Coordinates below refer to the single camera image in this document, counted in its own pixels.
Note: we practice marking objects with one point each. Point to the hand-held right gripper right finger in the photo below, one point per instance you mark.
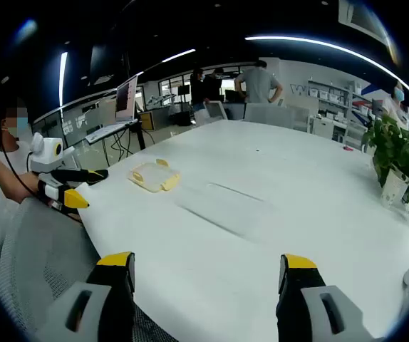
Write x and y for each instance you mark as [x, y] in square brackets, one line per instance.
[297, 303]

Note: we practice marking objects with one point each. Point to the long ceiling light strip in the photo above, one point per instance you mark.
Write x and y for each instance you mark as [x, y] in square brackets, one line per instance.
[332, 44]

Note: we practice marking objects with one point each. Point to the person's white shirt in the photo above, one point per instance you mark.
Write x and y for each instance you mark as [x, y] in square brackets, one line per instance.
[17, 151]

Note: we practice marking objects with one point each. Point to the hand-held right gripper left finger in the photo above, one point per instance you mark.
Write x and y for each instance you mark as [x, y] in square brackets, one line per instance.
[115, 303]

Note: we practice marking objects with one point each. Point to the white chair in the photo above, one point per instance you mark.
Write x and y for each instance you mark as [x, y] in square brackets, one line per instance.
[216, 111]
[266, 114]

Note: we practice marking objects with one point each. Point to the yellow cabinet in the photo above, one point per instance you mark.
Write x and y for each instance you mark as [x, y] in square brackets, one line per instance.
[146, 120]

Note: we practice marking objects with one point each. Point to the white storage shelf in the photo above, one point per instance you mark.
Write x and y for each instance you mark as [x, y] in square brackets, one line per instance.
[336, 107]

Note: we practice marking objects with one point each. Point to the grey mesh office chair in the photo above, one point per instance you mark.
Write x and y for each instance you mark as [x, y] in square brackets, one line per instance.
[37, 256]

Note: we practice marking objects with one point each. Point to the potted green plant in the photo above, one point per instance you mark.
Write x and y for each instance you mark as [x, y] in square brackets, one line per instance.
[397, 153]

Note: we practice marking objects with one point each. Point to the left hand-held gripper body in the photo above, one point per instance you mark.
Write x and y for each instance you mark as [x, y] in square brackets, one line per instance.
[47, 153]

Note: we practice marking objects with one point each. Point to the clear plastic box yellow buckle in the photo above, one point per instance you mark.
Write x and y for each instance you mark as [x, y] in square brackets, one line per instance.
[153, 176]

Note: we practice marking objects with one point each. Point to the small pink object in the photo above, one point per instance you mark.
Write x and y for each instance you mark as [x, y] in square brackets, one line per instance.
[347, 149]

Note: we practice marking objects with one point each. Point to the short ceiling light strip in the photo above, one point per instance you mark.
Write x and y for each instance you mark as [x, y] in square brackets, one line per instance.
[63, 76]
[179, 55]

